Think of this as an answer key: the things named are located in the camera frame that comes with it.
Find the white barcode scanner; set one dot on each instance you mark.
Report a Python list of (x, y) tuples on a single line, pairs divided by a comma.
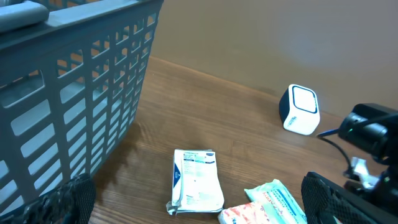
[(299, 110)]

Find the grey plastic basket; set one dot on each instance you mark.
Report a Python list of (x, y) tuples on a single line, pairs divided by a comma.
[(71, 79)]

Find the teal snack packet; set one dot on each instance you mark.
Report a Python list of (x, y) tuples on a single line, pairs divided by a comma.
[(278, 203)]

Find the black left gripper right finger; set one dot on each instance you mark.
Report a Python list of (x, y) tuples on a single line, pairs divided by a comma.
[(325, 202)]

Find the red small carton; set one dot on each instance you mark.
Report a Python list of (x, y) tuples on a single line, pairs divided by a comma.
[(249, 213)]

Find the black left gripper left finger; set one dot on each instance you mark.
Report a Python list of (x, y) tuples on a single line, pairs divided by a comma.
[(72, 203)]

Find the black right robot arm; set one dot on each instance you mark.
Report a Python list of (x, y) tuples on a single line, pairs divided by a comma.
[(373, 129)]

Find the white tag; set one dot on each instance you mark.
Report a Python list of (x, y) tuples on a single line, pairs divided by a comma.
[(195, 184)]

